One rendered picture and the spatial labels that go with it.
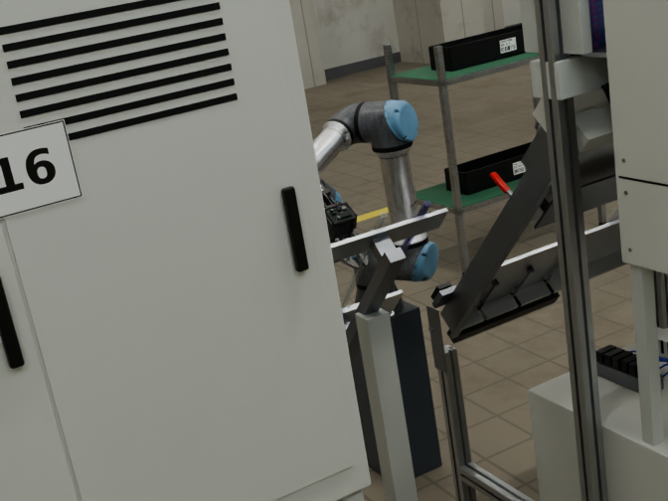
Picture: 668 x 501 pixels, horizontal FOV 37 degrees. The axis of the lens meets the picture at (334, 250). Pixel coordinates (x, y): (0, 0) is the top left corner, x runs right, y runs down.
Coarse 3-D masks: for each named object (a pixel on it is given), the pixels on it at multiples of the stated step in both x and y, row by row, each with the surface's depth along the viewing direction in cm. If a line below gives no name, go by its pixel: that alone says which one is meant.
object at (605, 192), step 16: (608, 144) 207; (592, 160) 210; (608, 160) 215; (592, 176) 218; (608, 176) 213; (592, 192) 214; (608, 192) 219; (544, 208) 212; (592, 208) 223; (544, 224) 216
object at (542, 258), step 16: (608, 224) 251; (592, 240) 254; (608, 240) 260; (528, 256) 240; (544, 256) 246; (592, 256) 265; (512, 272) 244; (544, 272) 256; (496, 288) 248; (512, 288) 254
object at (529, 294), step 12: (588, 264) 268; (600, 264) 269; (612, 264) 269; (624, 264) 272; (588, 276) 265; (528, 288) 259; (540, 288) 259; (552, 288) 260; (492, 300) 254; (504, 300) 255; (516, 300) 257; (528, 300) 256; (492, 312) 252; (504, 312) 254; (468, 324) 248
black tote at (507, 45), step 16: (496, 32) 489; (512, 32) 473; (432, 48) 469; (448, 48) 458; (464, 48) 461; (480, 48) 466; (496, 48) 470; (512, 48) 474; (432, 64) 472; (448, 64) 461; (464, 64) 463; (480, 64) 467
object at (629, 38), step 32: (608, 0) 170; (640, 0) 164; (608, 32) 172; (640, 32) 166; (608, 64) 174; (640, 64) 168; (640, 96) 170; (640, 128) 172; (640, 160) 174; (640, 192) 176; (640, 224) 179; (640, 256) 181; (640, 288) 185; (640, 320) 187; (640, 352) 190; (640, 384) 193
